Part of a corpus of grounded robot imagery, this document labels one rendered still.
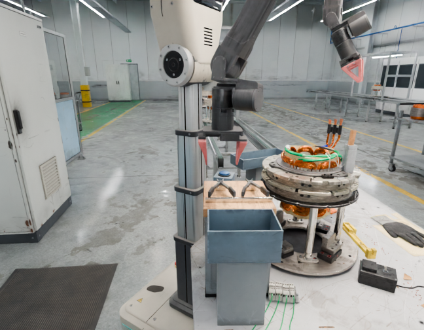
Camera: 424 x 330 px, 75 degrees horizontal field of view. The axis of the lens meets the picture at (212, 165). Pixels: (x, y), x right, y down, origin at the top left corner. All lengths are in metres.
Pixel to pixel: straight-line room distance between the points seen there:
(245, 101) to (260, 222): 0.31
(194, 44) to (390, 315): 1.02
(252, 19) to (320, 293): 0.77
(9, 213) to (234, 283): 2.40
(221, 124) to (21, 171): 2.20
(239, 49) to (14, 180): 2.33
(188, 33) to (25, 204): 2.14
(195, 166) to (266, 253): 0.61
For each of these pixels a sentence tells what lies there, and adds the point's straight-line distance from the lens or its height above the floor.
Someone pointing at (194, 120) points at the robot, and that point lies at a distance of 1.14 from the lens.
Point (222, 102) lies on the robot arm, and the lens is 0.69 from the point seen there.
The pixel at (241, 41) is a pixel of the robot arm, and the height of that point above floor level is 1.46.
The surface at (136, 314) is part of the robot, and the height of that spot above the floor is 0.26.
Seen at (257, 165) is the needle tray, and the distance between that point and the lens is 1.17.
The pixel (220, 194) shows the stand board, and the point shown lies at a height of 1.06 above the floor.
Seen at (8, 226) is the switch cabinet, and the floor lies 0.18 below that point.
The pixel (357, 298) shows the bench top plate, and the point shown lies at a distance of 0.98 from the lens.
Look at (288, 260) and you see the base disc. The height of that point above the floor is 0.80.
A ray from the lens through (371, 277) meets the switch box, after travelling 1.02.
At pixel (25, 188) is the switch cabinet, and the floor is 0.51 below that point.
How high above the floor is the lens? 1.39
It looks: 18 degrees down
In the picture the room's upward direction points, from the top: straight up
